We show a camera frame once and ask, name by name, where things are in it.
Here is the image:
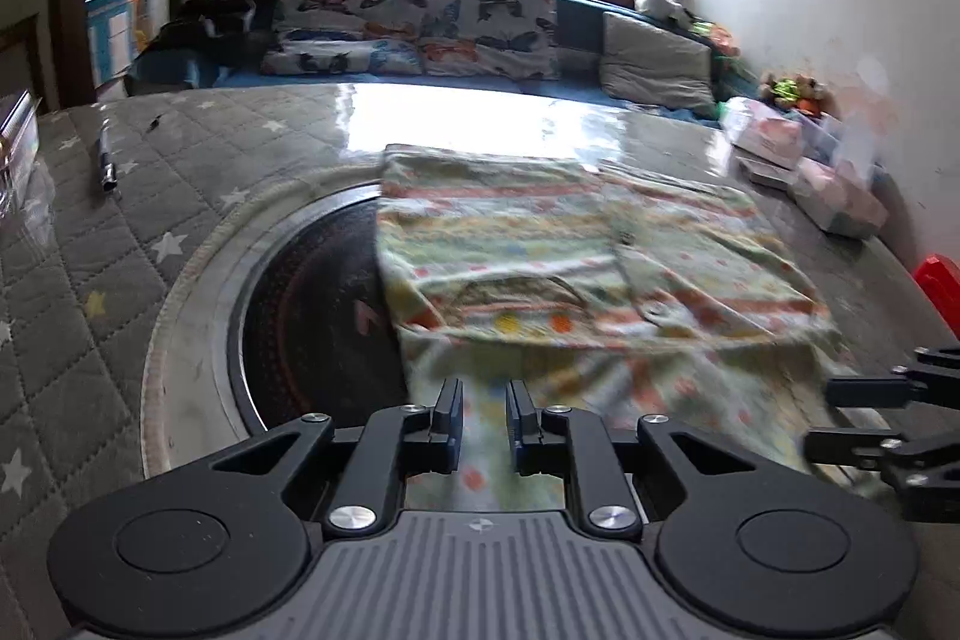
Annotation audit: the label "colourful patterned child garment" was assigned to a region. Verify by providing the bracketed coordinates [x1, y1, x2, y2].
[376, 146, 844, 510]

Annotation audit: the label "red plastic stool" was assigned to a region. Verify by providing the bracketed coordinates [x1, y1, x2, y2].
[913, 253, 960, 336]

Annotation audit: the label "black round induction cooktop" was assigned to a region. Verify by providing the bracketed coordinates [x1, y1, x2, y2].
[224, 182, 409, 434]

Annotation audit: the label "tissue pack with white sheet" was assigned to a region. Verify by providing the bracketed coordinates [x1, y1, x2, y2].
[719, 97, 889, 239]

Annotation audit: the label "brown and green plush toys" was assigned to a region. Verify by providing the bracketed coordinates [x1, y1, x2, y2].
[757, 71, 830, 119]

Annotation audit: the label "grey cushion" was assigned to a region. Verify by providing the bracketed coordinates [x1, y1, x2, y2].
[599, 13, 716, 117]

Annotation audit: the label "black pen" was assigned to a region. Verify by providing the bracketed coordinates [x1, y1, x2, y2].
[98, 120, 119, 193]

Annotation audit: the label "butterfly print pillow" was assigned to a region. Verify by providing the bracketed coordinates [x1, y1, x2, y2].
[260, 0, 427, 76]
[418, 0, 560, 81]

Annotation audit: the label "black bag on bench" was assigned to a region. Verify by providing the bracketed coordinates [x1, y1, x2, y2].
[124, 0, 278, 96]

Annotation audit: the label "white plush toy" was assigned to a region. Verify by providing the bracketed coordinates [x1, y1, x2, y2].
[635, 0, 695, 26]

